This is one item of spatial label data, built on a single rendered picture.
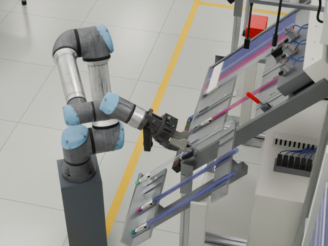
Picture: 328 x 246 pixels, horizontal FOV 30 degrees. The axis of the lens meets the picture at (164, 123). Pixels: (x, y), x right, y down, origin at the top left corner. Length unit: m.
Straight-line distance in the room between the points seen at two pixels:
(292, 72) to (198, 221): 0.64
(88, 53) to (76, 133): 0.34
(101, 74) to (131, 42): 2.00
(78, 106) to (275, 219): 0.99
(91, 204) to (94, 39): 0.76
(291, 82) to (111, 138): 0.81
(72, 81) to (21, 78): 1.95
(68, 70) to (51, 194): 1.21
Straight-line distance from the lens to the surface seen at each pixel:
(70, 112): 2.20
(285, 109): 2.24
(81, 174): 2.67
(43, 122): 3.86
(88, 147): 2.58
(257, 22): 3.29
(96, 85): 2.53
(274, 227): 2.70
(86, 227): 2.89
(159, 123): 2.13
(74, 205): 2.77
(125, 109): 2.11
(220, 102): 2.66
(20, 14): 4.93
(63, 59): 2.40
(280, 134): 2.78
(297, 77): 2.20
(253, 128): 2.32
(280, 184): 2.62
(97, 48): 2.48
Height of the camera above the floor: 2.50
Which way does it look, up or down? 41 degrees down
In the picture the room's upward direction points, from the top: 1 degrees clockwise
